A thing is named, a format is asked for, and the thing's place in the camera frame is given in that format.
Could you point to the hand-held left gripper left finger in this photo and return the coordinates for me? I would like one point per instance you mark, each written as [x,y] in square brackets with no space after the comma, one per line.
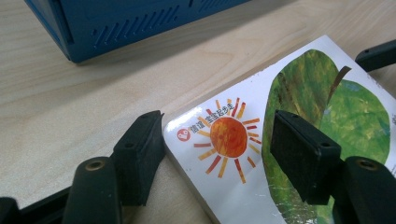
[140,161]

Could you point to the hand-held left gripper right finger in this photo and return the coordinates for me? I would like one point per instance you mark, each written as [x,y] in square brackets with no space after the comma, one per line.
[305,161]

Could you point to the white book with green leaf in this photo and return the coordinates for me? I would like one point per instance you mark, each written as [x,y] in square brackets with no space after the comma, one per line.
[230,186]

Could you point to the blue plastic file rack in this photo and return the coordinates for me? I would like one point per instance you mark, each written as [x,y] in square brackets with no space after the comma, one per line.
[124,21]

